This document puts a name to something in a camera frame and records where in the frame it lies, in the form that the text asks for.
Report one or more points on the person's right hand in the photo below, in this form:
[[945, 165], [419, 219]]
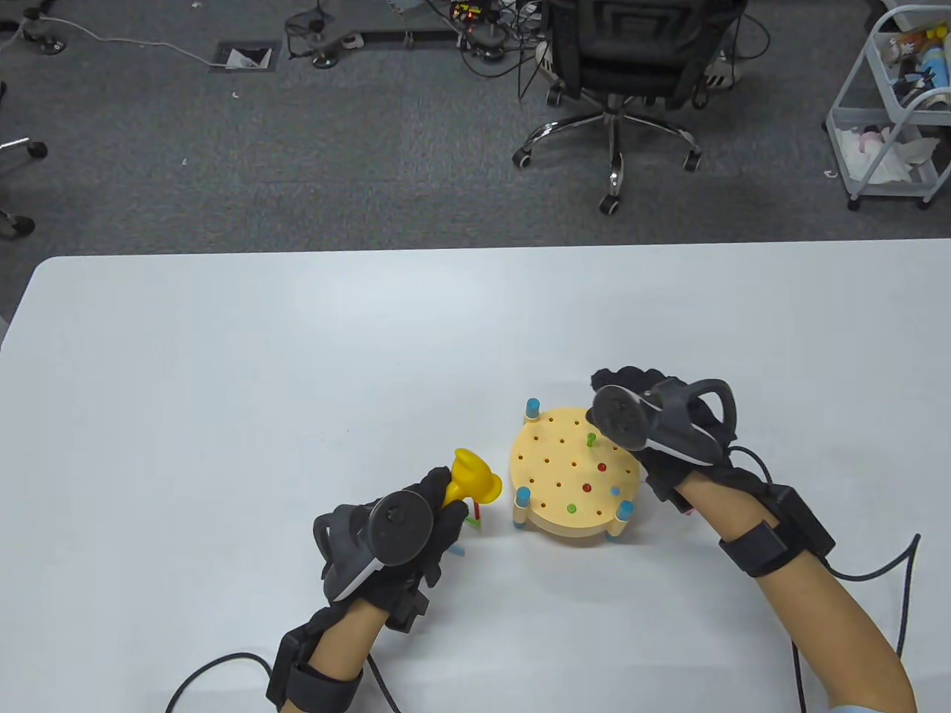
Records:
[[631, 377]]

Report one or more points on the person's left hand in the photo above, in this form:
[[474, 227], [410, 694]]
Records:
[[435, 486]]

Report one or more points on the yellow toy hammer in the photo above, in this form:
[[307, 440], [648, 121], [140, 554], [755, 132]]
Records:
[[475, 475]]

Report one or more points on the yellow round tap bench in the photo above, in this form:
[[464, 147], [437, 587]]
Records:
[[553, 453]]

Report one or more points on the person's right forearm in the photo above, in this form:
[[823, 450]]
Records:
[[817, 616]]

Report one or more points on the person's left forearm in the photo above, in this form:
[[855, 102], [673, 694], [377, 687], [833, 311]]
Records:
[[345, 639]]

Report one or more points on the colourful toy figure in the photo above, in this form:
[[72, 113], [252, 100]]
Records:
[[900, 48]]

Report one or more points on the grey right hand controller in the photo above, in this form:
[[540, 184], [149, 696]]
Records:
[[620, 417]]

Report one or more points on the grey hand controller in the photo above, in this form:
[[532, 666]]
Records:
[[620, 417], [401, 531]]

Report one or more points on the grey left hand controller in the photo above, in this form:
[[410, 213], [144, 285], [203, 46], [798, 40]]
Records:
[[401, 531]]

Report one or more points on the black office chair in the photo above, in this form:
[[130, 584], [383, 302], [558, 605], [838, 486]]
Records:
[[631, 44]]

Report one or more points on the white utility cart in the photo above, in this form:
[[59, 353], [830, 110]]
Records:
[[875, 67]]

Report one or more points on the electronics board with lights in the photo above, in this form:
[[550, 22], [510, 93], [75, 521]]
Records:
[[468, 11]]

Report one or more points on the black desk base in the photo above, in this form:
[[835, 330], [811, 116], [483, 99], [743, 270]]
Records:
[[401, 35]]

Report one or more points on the blue bottle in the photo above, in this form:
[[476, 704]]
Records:
[[940, 70]]

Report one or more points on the grey metal box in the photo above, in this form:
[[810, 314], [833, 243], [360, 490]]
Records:
[[405, 6]]

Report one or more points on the grey floor socket box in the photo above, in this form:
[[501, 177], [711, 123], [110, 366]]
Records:
[[245, 57]]

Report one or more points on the chrome chair base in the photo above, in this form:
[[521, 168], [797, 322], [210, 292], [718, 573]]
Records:
[[33, 148]]

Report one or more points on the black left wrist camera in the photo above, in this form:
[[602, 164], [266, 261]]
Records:
[[407, 609]]

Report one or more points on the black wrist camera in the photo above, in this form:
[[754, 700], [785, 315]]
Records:
[[677, 501], [407, 609]]

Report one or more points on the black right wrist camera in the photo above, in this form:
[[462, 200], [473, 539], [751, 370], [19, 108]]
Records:
[[677, 501]]

